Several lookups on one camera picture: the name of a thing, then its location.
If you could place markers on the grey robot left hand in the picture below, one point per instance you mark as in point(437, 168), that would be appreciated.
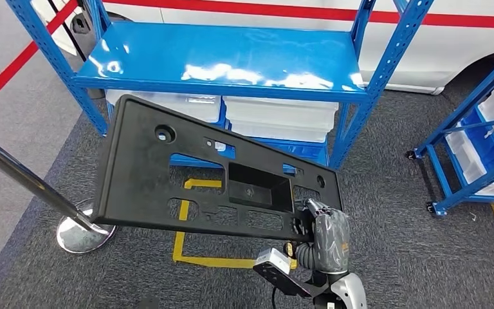
point(148, 303)

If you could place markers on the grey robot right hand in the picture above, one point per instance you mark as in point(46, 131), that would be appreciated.
point(331, 239)

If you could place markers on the black plastic plate bracket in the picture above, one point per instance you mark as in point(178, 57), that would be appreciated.
point(144, 179)

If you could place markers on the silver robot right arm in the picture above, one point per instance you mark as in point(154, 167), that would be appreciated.
point(349, 292)

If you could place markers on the blue wheeled shelf rack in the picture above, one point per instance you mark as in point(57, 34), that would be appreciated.
point(438, 179)

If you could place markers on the blue metal shelf rack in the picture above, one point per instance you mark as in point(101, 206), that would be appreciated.
point(208, 51)

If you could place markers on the yellow floor tape square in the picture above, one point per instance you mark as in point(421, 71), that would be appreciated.
point(179, 251)

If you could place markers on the white car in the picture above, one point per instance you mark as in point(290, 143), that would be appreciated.
point(443, 51)

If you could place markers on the black stanchion pole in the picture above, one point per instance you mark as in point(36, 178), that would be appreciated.
point(66, 30)

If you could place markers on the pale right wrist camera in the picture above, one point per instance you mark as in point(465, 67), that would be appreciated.
point(272, 260)

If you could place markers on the black camera bracket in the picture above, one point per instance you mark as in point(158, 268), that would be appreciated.
point(287, 283)

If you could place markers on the chrome stanchion post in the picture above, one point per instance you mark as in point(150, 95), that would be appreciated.
point(87, 232)

